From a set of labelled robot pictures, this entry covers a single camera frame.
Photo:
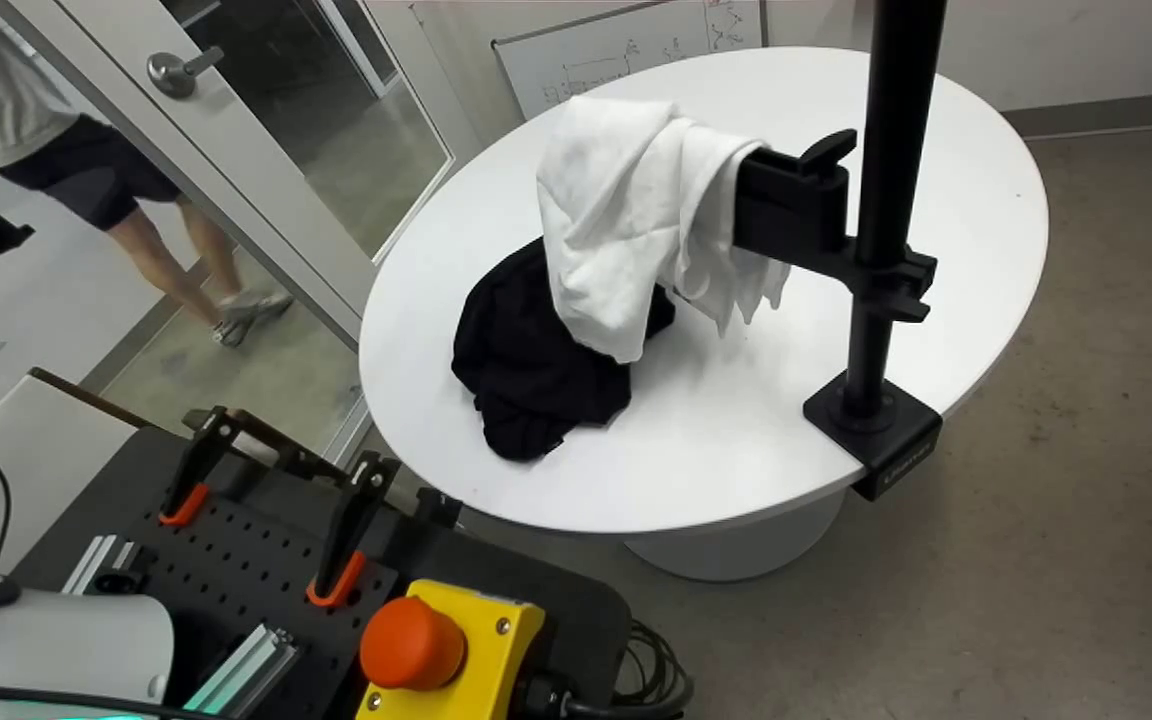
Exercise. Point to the white door with glass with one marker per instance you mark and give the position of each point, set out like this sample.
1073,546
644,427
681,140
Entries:
248,153

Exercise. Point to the white table pedestal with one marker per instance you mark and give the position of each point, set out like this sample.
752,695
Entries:
738,546

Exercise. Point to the black cloth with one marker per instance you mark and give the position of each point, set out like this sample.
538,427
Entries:
538,366

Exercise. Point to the long aluminium extrusion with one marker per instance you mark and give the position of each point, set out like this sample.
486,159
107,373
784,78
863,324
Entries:
242,669

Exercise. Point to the person in dark shorts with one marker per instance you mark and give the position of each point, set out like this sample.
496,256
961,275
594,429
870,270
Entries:
97,164

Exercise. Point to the white cloth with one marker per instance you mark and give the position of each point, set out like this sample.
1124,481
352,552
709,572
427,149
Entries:
610,202

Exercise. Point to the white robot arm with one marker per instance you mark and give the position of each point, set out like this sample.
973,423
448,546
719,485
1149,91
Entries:
60,644

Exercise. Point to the short aluminium extrusion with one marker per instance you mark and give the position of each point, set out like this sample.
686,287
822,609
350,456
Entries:
97,564

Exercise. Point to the yellow emergency stop red button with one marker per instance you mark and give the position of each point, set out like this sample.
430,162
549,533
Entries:
448,644

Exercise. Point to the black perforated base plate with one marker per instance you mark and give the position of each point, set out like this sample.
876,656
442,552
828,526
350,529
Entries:
248,562

